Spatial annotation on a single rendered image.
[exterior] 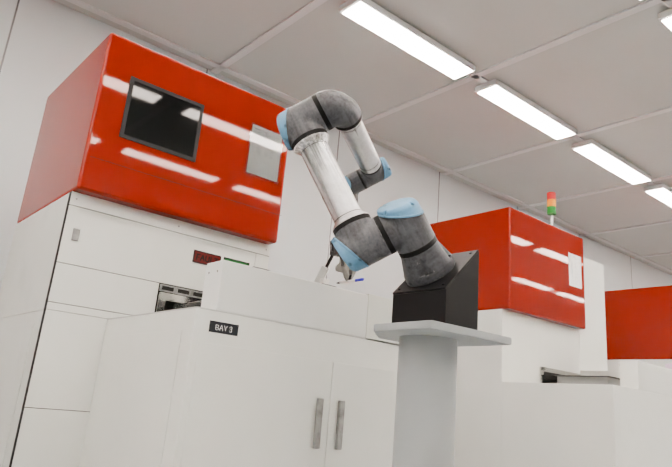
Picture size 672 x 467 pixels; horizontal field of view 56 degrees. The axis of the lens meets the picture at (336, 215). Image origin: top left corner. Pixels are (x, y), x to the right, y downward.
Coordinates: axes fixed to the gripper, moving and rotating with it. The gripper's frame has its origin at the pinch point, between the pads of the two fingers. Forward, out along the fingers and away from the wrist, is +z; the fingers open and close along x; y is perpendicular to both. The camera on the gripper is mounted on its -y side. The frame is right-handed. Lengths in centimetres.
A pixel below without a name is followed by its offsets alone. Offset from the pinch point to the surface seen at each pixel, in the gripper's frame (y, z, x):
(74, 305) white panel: 49, 14, 77
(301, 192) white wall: 195, -105, -121
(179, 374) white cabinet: -10, 36, 66
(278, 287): -13.9, 10.4, 39.6
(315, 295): -13.9, 11.0, 25.8
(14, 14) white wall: 193, -162, 87
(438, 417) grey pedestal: -53, 45, 15
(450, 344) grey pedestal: -54, 26, 11
